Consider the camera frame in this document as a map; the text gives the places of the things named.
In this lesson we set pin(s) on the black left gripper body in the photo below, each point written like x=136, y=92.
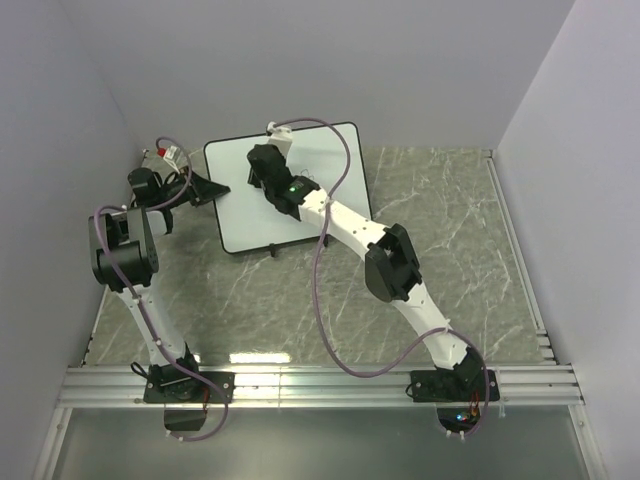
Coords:
x=177, y=193

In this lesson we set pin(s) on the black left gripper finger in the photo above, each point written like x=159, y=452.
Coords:
x=206, y=187
x=200, y=200

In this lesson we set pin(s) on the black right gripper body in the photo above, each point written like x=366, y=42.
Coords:
x=253, y=182

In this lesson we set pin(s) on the white whiteboard black frame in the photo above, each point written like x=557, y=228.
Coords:
x=326, y=155

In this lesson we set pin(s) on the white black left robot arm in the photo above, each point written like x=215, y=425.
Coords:
x=125, y=259

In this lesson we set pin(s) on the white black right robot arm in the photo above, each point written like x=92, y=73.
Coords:
x=392, y=270

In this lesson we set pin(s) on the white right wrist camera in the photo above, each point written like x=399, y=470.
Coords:
x=280, y=136

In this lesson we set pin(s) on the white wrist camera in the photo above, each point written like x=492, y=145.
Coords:
x=174, y=157
x=280, y=136

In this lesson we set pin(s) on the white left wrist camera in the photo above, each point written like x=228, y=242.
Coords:
x=174, y=157

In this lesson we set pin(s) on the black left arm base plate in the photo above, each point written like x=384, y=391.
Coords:
x=185, y=389

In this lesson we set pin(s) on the aluminium front mounting rail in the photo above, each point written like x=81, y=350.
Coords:
x=285, y=386

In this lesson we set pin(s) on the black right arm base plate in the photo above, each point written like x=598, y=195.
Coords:
x=444, y=386

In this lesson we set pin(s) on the aluminium left side rail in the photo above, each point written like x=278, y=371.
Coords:
x=53, y=442

